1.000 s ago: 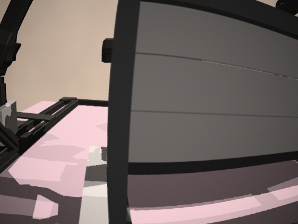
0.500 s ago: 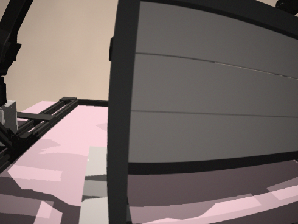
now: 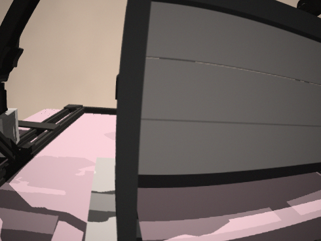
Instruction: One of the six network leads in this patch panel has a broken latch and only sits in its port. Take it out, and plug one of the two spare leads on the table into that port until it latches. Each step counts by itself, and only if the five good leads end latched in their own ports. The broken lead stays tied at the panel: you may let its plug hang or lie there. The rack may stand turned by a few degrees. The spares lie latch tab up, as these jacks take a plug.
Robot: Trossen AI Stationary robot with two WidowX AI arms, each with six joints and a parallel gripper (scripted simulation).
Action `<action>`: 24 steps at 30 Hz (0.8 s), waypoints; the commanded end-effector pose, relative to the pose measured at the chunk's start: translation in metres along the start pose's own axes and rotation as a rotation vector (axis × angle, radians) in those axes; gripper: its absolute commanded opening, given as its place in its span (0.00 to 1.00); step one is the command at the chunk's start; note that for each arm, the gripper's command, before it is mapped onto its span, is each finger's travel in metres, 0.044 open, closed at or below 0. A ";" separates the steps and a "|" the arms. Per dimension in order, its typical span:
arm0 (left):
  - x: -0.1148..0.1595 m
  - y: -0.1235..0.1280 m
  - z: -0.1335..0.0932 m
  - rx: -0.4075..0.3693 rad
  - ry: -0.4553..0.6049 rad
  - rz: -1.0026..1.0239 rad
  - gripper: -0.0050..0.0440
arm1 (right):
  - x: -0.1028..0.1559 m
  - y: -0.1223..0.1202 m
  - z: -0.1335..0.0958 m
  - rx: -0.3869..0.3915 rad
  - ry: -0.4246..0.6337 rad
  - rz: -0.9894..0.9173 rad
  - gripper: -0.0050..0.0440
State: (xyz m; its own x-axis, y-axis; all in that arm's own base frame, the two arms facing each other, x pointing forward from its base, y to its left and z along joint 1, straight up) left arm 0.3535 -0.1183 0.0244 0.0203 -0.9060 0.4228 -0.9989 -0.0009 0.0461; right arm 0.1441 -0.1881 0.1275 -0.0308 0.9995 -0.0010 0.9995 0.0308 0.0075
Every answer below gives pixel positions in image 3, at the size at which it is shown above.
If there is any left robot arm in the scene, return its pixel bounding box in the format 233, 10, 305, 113
0, 0, 40, 115

